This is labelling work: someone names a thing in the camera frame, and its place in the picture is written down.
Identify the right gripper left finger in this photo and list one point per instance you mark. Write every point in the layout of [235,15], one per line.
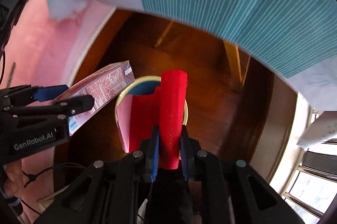
[152,156]

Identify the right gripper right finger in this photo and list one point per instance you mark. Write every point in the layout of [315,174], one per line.
[187,156]

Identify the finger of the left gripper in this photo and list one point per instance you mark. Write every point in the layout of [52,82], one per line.
[49,93]
[75,105]

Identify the strawberry milk carton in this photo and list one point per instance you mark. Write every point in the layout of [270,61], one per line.
[103,85]

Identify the yellow blue trash bin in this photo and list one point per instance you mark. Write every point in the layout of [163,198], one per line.
[145,92]

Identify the person left hand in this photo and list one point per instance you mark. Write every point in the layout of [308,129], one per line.
[14,185]

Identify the pink bed sheet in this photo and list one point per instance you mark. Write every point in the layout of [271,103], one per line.
[50,52]

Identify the window metal grille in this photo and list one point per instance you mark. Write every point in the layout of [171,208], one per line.
[313,187]

